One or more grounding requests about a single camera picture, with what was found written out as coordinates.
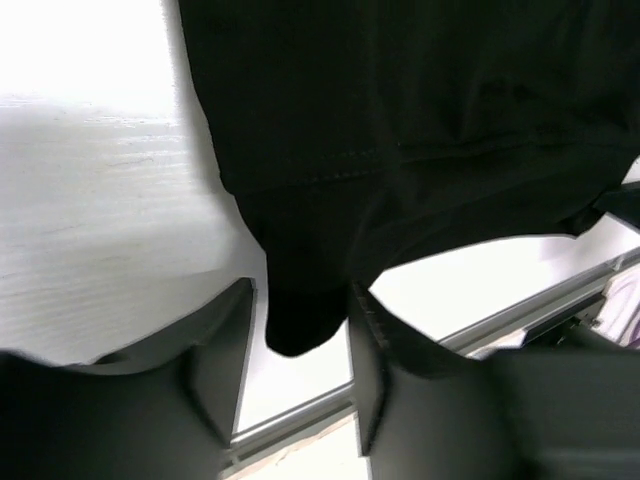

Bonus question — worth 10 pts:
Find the black skirt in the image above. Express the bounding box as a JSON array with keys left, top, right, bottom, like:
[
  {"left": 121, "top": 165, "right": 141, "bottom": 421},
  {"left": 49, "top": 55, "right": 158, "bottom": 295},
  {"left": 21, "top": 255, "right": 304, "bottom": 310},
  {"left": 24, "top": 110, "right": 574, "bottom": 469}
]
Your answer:
[{"left": 179, "top": 1, "right": 639, "bottom": 357}]

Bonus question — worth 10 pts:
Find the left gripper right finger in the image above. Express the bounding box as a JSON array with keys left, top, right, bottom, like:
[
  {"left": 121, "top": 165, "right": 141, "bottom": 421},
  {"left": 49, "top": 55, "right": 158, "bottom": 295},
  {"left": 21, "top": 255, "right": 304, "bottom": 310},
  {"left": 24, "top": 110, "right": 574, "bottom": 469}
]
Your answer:
[{"left": 349, "top": 286, "right": 639, "bottom": 479}]

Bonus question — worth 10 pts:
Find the aluminium table rail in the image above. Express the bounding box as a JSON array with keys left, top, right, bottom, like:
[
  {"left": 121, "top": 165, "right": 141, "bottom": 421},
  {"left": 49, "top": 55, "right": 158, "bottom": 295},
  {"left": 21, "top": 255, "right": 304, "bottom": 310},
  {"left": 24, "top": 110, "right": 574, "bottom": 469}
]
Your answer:
[{"left": 221, "top": 248, "right": 639, "bottom": 478}]

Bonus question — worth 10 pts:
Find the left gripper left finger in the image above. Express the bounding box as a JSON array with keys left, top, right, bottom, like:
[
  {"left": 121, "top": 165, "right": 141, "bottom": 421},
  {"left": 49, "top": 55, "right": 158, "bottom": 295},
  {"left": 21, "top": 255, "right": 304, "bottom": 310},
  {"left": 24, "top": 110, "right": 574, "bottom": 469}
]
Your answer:
[{"left": 1, "top": 278, "right": 254, "bottom": 480}]

